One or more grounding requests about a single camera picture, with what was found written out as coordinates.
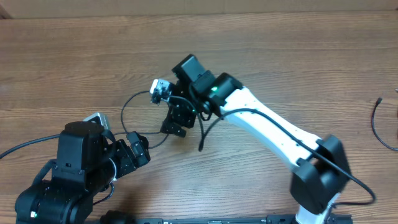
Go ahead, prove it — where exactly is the black cable bundle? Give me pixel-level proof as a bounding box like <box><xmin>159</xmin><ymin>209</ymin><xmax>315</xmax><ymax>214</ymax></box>
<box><xmin>113</xmin><ymin>90</ymin><xmax>170</xmax><ymax>150</ymax></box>

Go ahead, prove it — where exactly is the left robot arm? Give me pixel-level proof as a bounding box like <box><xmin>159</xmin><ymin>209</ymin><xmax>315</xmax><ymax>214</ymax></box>
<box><xmin>15</xmin><ymin>121</ymin><xmax>150</xmax><ymax>224</ymax></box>

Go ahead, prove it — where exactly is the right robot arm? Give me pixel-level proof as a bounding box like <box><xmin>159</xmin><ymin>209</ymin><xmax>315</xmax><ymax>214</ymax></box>
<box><xmin>150</xmin><ymin>54</ymin><xmax>351</xmax><ymax>223</ymax></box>

